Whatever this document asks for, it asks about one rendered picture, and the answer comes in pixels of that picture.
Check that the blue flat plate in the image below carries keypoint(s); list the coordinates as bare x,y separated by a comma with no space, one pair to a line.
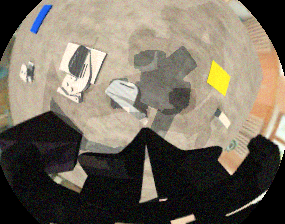
40,18

